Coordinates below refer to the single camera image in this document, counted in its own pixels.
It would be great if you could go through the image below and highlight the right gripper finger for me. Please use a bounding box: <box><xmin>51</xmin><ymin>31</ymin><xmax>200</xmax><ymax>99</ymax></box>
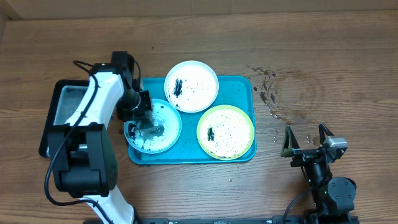
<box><xmin>280</xmin><ymin>126</ymin><xmax>300</xmax><ymax>157</ymax></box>
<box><xmin>318</xmin><ymin>123</ymin><xmax>334</xmax><ymax>145</ymax></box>

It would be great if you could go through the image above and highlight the dark green sponge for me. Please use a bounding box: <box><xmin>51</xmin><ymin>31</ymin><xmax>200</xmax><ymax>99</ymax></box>
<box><xmin>134</xmin><ymin>119</ymin><xmax>164</xmax><ymax>140</ymax></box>

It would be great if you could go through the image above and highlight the light blue plate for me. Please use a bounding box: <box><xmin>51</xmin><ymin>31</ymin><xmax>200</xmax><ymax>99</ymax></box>
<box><xmin>124</xmin><ymin>98</ymin><xmax>182</xmax><ymax>154</ymax></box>

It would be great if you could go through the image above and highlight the white plate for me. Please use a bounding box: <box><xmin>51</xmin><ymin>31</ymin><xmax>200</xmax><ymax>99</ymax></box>
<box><xmin>164</xmin><ymin>60</ymin><xmax>219</xmax><ymax>113</ymax></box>

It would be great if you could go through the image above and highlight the yellow-green plate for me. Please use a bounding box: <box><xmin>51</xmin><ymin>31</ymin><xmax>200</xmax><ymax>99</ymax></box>
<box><xmin>197</xmin><ymin>105</ymin><xmax>255</xmax><ymax>161</ymax></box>

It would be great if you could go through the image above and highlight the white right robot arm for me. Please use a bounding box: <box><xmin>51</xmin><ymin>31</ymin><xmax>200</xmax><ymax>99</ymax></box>
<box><xmin>280</xmin><ymin>123</ymin><xmax>359</xmax><ymax>223</ymax></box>

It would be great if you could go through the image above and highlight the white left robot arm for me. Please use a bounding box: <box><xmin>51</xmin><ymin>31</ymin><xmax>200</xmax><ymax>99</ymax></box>
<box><xmin>44</xmin><ymin>51</ymin><xmax>153</xmax><ymax>223</ymax></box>

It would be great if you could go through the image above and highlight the black water tray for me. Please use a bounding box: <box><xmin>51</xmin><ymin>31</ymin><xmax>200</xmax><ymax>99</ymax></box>
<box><xmin>39</xmin><ymin>80</ymin><xmax>89</xmax><ymax>158</ymax></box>

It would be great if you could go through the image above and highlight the teal plastic tray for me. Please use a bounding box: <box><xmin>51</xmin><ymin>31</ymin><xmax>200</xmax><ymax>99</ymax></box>
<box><xmin>128</xmin><ymin>75</ymin><xmax>255</xmax><ymax>165</ymax></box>

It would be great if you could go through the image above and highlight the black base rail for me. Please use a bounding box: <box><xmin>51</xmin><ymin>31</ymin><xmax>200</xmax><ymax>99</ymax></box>
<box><xmin>83</xmin><ymin>215</ymin><xmax>360</xmax><ymax>224</ymax></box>

